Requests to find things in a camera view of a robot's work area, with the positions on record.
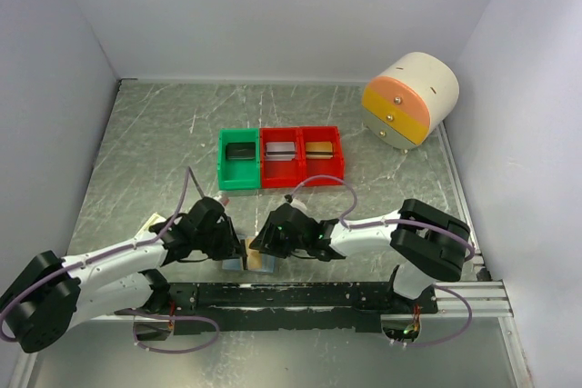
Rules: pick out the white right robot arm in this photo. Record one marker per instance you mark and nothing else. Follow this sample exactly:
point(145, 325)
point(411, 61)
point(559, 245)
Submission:
point(435, 245)

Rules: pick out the round beige drawer cabinet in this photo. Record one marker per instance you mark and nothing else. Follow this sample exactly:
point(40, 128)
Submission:
point(404, 104)

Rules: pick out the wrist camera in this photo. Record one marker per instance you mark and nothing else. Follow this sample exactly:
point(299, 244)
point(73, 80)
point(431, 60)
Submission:
point(222, 198)
point(299, 205)

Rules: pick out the red plastic bin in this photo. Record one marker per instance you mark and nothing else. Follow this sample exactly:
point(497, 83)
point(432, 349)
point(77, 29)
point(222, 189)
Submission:
point(280, 174)
point(314, 167)

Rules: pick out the aluminium frame rail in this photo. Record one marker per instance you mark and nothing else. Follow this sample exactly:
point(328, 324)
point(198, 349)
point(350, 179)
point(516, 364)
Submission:
point(454, 301)

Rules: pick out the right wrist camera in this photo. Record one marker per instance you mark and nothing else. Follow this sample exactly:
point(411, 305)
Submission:
point(299, 205)

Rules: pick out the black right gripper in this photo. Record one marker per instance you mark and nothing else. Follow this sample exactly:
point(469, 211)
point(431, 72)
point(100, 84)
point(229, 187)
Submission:
point(266, 242)

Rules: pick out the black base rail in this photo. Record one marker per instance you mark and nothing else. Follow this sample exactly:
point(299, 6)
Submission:
point(366, 324)

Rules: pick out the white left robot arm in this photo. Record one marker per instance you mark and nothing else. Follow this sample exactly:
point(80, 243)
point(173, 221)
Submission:
point(54, 294)

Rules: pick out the silver card in red bin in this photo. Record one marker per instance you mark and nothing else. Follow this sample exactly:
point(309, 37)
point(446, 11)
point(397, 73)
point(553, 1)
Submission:
point(280, 151)

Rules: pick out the red plastic bin middle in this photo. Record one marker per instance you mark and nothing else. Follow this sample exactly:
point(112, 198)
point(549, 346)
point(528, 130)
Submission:
point(280, 174)

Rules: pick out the red plastic bin right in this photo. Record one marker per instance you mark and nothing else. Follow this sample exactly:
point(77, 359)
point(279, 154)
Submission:
point(314, 167)

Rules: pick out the green plastic bin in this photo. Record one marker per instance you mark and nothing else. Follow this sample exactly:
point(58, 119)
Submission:
point(238, 175)

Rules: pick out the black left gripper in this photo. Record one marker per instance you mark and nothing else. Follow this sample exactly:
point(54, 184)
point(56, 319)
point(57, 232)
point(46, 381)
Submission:
point(229, 248)

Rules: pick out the orange card in red bin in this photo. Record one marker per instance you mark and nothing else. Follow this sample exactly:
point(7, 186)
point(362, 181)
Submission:
point(319, 150)

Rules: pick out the black card in green bin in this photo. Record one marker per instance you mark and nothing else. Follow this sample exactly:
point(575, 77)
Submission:
point(241, 151)

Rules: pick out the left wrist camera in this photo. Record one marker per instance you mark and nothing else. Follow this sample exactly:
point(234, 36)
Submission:
point(222, 198)

